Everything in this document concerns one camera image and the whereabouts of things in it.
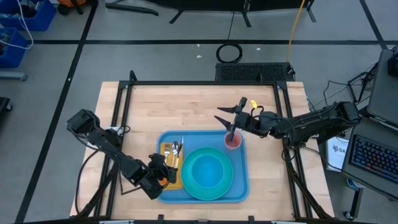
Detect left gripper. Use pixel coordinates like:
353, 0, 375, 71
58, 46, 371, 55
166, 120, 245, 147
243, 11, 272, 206
141, 152, 178, 200

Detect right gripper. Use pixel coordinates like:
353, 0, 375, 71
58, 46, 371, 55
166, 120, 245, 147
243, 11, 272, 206
213, 96, 259, 141

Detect yellow cloth napkin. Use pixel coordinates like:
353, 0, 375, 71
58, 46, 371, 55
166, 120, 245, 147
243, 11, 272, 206
159, 142, 185, 190

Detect teal round plate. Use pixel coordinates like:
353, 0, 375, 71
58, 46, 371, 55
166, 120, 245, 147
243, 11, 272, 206
181, 146, 234, 201

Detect knife with cream handle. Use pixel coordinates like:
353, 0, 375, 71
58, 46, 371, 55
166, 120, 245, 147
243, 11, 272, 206
173, 136, 185, 170

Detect pink plastic cup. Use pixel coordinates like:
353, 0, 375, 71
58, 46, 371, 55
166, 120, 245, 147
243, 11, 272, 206
223, 130, 243, 151

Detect spoon with orange handle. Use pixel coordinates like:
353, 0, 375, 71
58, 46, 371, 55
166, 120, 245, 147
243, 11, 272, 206
172, 141, 180, 169

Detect blue plastic bowl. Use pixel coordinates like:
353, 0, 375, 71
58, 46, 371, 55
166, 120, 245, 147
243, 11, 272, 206
191, 154, 224, 189

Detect blue plastic serving tray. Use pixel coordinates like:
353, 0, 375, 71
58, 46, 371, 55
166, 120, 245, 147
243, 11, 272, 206
155, 129, 250, 205

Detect white printed paper sheet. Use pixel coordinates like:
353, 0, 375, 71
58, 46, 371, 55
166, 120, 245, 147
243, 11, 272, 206
326, 135, 351, 172

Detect black floor base bar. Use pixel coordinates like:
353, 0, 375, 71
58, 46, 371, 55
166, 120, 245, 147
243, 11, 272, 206
105, 2, 159, 17

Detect black laptop with lit keyboard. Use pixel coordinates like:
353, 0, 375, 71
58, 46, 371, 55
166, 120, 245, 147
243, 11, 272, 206
341, 114, 398, 200

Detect black rolling stand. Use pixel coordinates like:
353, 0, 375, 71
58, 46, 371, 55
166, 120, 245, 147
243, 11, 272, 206
343, 179, 364, 222

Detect grey closed laptop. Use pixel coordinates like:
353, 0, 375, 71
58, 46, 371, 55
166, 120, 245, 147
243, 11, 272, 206
366, 49, 398, 127

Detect grey metal foot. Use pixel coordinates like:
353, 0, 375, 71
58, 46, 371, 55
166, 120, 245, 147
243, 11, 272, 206
0, 70, 27, 82

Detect orange and black vacuum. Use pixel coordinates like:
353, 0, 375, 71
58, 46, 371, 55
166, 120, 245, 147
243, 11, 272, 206
57, 0, 99, 16

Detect blue plastic storage bin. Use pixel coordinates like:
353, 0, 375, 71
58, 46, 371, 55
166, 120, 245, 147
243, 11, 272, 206
0, 0, 57, 32
0, 27, 29, 69

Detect black aluminium table frame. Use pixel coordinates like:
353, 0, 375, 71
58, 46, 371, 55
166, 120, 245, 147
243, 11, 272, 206
71, 70, 335, 220

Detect coiled black cable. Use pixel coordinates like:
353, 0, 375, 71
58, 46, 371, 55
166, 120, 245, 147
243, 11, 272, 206
216, 43, 244, 64

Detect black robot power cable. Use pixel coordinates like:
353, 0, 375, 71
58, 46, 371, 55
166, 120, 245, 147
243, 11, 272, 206
281, 144, 343, 174
74, 148, 107, 215

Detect thin black floor cable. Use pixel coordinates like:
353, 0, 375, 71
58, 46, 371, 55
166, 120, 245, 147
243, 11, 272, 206
228, 11, 236, 45

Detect yellow hanging cable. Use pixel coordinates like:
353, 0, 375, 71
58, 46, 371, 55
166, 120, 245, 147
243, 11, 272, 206
285, 0, 307, 63

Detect tangled black cables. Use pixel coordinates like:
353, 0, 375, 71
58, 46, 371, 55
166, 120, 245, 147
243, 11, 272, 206
322, 62, 379, 106

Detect white loose cable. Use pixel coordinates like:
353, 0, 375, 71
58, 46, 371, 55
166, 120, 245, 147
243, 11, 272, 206
0, 0, 34, 50

